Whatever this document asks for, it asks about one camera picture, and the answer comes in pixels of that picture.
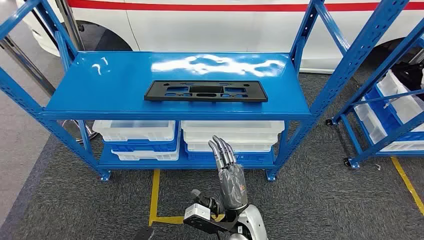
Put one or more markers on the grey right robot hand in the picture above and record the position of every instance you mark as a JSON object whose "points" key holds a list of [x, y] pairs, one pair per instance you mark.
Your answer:
{"points": [[233, 185]]}

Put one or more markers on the black plastic panel part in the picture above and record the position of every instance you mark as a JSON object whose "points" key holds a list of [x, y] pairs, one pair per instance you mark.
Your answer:
{"points": [[159, 92]]}

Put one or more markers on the blue metal shelf rack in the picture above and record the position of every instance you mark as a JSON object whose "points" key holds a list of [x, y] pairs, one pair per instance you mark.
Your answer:
{"points": [[381, 71], [132, 86]]}

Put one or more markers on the black curved plastic part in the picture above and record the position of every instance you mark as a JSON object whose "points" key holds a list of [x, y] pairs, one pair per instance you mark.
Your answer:
{"points": [[409, 76]]}

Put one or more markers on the yellow floor tape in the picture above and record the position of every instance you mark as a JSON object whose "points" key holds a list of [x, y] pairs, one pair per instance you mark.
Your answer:
{"points": [[154, 198], [407, 185]]}

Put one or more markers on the black robot foot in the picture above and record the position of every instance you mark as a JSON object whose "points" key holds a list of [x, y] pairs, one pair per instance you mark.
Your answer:
{"points": [[144, 233]]}

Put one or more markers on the white car red stripe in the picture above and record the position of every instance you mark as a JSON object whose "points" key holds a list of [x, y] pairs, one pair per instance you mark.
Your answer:
{"points": [[215, 30]]}

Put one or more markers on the chrome stanchion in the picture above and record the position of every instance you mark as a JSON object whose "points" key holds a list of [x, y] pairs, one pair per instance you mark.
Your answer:
{"points": [[71, 23]]}

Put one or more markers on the grey metal bar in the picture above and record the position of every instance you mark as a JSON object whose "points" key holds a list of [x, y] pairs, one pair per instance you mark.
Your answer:
{"points": [[30, 66]]}

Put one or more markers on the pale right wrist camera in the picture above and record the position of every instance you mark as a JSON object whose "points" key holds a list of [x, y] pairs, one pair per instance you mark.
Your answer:
{"points": [[197, 212]]}

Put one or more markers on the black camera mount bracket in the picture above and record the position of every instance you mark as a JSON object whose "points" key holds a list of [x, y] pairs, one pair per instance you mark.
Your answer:
{"points": [[212, 227]]}

